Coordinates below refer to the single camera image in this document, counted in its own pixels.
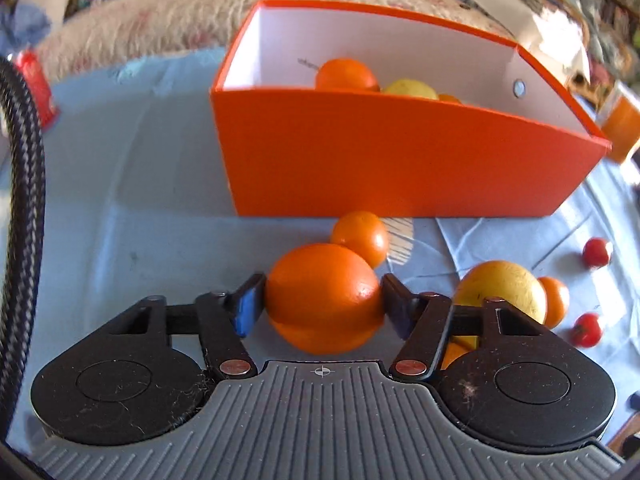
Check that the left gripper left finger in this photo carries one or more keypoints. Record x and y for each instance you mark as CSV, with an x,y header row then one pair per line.
x,y
224,320

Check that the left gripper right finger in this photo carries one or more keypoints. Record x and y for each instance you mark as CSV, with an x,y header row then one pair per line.
x,y
422,321

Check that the small orange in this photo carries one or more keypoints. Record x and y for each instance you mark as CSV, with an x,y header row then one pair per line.
x,y
363,233
558,300
454,350

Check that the small yellow pear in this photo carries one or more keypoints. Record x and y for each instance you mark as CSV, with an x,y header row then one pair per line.
x,y
506,280

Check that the large orange persimmon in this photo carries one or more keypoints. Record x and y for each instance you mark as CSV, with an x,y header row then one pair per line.
x,y
324,299

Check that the red tomato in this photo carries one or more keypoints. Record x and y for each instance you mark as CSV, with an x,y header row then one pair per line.
x,y
597,253
587,331

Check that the large yellow pear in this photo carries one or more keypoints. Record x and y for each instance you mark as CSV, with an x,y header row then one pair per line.
x,y
411,87

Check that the orange with stem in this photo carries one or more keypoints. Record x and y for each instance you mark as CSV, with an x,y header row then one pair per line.
x,y
343,74

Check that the blue tablecloth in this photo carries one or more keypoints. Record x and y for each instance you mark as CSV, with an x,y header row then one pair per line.
x,y
138,205

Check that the orange cardboard box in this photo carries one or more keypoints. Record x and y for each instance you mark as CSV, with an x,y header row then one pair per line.
x,y
517,146

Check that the red soda can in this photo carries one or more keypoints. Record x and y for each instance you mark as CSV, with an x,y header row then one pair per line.
x,y
28,64

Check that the orange plastic canister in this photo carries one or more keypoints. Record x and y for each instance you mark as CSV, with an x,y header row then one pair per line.
x,y
621,125

